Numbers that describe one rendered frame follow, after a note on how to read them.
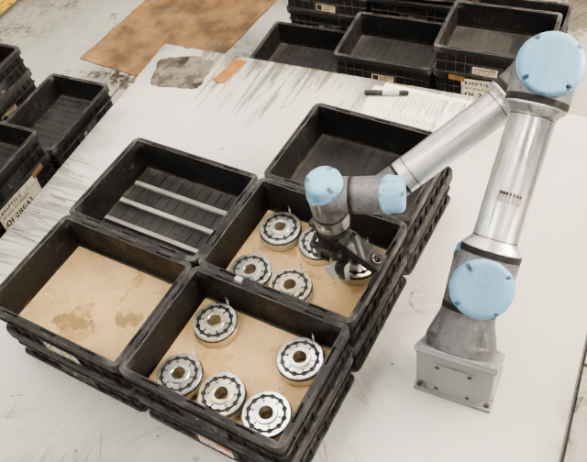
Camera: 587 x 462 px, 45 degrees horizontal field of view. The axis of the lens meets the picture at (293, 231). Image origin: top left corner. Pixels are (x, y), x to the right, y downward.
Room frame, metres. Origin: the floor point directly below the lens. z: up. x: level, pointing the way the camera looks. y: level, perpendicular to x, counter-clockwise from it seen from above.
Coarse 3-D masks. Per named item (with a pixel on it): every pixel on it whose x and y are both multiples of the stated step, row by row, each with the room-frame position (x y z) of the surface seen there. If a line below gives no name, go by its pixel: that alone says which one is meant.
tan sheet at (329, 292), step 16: (304, 224) 1.16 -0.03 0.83; (256, 240) 1.14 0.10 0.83; (240, 256) 1.10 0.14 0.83; (272, 256) 1.08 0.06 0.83; (288, 256) 1.07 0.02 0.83; (320, 272) 1.00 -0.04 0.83; (320, 288) 0.96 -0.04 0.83; (336, 288) 0.95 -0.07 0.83; (352, 288) 0.94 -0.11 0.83; (320, 304) 0.91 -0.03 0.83; (336, 304) 0.91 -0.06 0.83; (352, 304) 0.90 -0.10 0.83
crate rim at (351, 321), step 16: (304, 192) 1.18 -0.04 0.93; (240, 208) 1.17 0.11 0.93; (400, 224) 1.02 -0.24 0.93; (400, 240) 0.98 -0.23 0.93; (208, 256) 1.04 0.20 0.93; (224, 272) 0.98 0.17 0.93; (384, 272) 0.91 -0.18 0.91; (272, 288) 0.91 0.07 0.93; (304, 304) 0.86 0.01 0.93; (352, 320) 0.79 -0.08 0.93
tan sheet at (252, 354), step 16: (192, 320) 0.94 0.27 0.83; (240, 320) 0.92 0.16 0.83; (256, 320) 0.91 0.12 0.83; (192, 336) 0.90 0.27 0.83; (240, 336) 0.87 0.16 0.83; (256, 336) 0.86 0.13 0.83; (272, 336) 0.86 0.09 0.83; (288, 336) 0.85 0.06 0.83; (176, 352) 0.87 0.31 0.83; (192, 352) 0.86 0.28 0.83; (208, 352) 0.85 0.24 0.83; (224, 352) 0.84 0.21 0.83; (240, 352) 0.83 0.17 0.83; (256, 352) 0.82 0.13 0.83; (272, 352) 0.82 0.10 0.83; (208, 368) 0.81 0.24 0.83; (224, 368) 0.80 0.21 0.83; (240, 368) 0.79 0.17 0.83; (256, 368) 0.78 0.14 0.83; (272, 368) 0.78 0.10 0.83; (256, 384) 0.75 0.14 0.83; (272, 384) 0.74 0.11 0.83; (288, 384) 0.73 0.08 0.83; (288, 400) 0.70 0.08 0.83; (240, 416) 0.68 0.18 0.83
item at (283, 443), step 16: (192, 272) 1.00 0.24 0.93; (208, 272) 0.99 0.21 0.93; (240, 288) 0.93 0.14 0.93; (256, 288) 0.92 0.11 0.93; (288, 304) 0.86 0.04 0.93; (160, 320) 0.89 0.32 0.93; (320, 320) 0.81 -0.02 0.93; (336, 320) 0.80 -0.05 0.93; (144, 336) 0.86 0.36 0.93; (128, 352) 0.83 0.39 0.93; (336, 352) 0.73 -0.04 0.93; (320, 368) 0.70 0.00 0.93; (144, 384) 0.74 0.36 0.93; (160, 384) 0.73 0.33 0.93; (320, 384) 0.67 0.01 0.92; (176, 400) 0.69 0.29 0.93; (192, 400) 0.69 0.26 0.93; (304, 400) 0.64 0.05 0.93; (208, 416) 0.64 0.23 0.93; (224, 416) 0.64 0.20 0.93; (304, 416) 0.61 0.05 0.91; (240, 432) 0.60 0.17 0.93; (256, 432) 0.59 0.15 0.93; (288, 432) 0.58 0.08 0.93; (272, 448) 0.56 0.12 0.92
